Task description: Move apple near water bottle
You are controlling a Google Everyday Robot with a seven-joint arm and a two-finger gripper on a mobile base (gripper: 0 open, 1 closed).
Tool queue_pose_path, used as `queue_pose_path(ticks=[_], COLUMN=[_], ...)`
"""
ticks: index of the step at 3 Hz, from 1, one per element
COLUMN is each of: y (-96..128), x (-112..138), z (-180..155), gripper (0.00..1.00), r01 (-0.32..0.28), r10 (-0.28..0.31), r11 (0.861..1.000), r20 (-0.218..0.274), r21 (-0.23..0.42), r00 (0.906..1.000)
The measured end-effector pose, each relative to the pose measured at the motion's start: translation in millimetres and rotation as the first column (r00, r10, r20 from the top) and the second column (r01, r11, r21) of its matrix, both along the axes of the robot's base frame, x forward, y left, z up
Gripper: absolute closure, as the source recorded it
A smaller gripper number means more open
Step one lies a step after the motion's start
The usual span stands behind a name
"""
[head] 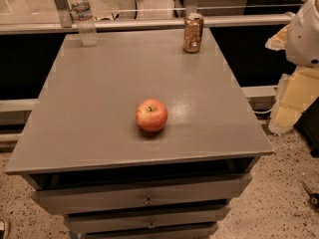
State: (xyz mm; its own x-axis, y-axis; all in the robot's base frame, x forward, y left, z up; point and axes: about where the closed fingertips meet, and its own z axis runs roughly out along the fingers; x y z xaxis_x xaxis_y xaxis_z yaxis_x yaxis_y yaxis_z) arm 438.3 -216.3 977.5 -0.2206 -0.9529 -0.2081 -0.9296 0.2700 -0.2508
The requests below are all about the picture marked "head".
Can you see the grey drawer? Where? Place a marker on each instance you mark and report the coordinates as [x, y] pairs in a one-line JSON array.
[[148, 219], [144, 194], [192, 231]]

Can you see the bottom grey drawer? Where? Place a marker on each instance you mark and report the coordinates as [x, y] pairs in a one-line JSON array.
[[192, 231]]

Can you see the middle grey drawer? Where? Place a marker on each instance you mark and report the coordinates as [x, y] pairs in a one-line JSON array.
[[148, 219]]

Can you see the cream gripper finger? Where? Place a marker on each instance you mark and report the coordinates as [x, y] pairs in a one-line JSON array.
[[278, 41], [295, 94]]

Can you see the grey drawer cabinet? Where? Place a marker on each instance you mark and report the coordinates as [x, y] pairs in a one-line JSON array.
[[136, 139]]

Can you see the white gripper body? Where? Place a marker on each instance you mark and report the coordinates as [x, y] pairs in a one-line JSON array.
[[305, 40]]

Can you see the gold soda can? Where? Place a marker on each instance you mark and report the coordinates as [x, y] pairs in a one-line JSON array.
[[193, 32]]

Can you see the black tool on floor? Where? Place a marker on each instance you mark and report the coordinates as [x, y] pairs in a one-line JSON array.
[[313, 196]]

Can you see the top grey drawer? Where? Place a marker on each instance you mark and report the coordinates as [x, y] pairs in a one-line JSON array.
[[144, 194]]

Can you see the clear plastic water bottle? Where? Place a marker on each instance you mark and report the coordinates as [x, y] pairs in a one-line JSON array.
[[83, 16]]

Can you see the shoe at floor corner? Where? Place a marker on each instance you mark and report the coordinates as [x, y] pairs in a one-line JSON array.
[[4, 229]]

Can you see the red yellow apple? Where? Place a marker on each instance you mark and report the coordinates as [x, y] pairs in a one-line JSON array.
[[151, 115]]

